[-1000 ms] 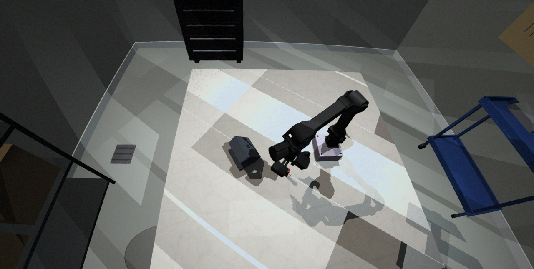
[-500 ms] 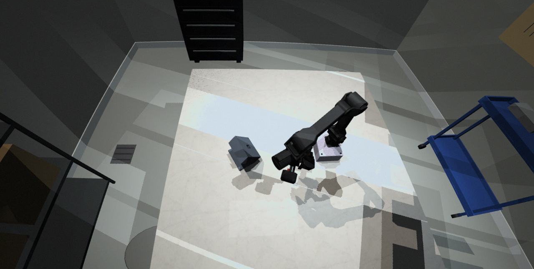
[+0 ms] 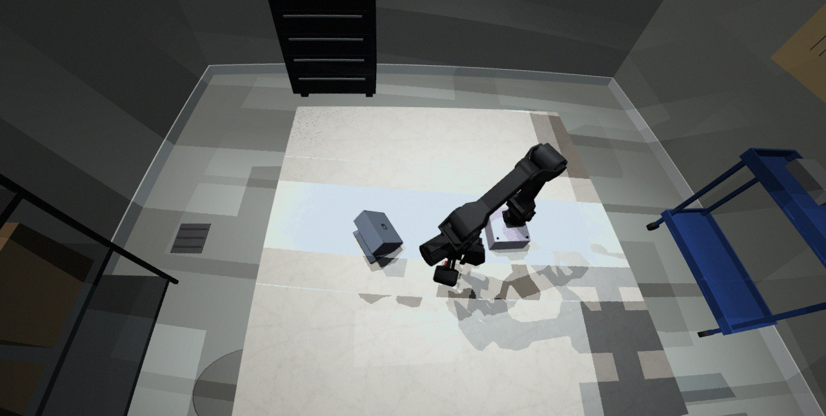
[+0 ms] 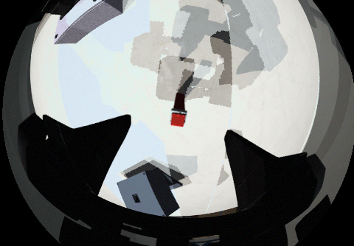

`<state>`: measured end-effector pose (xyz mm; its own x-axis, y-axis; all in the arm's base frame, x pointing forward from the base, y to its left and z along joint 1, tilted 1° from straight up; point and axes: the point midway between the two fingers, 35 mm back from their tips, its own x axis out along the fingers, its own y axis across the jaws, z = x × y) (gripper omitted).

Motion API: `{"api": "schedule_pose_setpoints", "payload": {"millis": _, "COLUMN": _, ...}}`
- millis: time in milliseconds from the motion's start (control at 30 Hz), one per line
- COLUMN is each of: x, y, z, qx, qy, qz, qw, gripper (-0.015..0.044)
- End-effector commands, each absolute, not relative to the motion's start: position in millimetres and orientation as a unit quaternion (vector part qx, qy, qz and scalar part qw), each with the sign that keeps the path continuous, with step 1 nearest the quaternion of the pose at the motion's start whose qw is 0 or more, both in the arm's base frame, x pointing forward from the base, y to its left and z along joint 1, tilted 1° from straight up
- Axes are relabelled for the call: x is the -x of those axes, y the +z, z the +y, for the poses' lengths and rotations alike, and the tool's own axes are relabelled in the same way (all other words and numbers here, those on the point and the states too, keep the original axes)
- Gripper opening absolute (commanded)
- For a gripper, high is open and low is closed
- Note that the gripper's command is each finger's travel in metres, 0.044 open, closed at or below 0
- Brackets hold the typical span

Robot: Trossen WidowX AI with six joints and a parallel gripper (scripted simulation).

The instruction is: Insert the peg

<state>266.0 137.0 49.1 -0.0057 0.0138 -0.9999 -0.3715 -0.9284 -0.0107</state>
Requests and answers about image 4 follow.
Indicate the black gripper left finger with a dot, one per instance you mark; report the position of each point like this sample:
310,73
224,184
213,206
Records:
91,148

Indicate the blue-grey sloped panel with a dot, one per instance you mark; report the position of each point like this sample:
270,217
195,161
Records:
150,192

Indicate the dark red peg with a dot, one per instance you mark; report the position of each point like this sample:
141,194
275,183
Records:
178,113

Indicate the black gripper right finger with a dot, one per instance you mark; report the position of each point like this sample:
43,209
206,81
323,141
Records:
255,170

